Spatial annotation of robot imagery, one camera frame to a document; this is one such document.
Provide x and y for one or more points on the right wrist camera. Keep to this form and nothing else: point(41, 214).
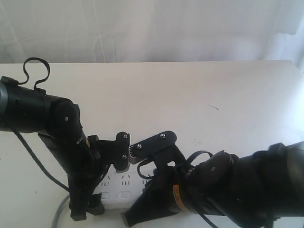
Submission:
point(140, 150)

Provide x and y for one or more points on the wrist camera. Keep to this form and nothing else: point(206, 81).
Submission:
point(116, 152)
point(140, 150)

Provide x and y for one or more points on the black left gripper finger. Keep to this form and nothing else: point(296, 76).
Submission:
point(95, 206)
point(81, 188)

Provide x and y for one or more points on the white backdrop curtain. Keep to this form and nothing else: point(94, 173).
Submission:
point(62, 31)

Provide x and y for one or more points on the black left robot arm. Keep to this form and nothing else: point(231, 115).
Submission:
point(56, 120)

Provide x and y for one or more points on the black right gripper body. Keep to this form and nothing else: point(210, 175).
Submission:
point(172, 169)

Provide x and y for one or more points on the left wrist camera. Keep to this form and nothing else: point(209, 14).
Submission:
point(116, 152)

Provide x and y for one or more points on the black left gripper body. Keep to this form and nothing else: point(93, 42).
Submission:
point(85, 161)

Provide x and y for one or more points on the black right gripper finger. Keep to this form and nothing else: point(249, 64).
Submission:
point(153, 204)

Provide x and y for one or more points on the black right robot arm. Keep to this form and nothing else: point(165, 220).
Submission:
point(252, 191)

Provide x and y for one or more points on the white five-socket power strip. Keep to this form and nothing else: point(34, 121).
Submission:
point(120, 190)

